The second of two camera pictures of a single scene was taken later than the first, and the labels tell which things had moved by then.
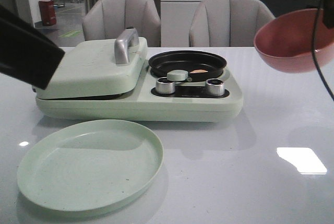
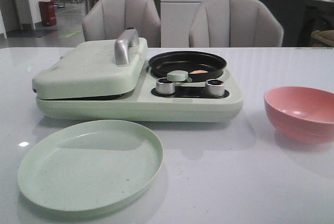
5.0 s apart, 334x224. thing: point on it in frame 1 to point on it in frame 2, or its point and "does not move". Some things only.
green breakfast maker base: (218, 98) does not move
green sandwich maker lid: (99, 67) does not move
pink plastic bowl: (285, 41) to (301, 114)
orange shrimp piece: (198, 71) does not move
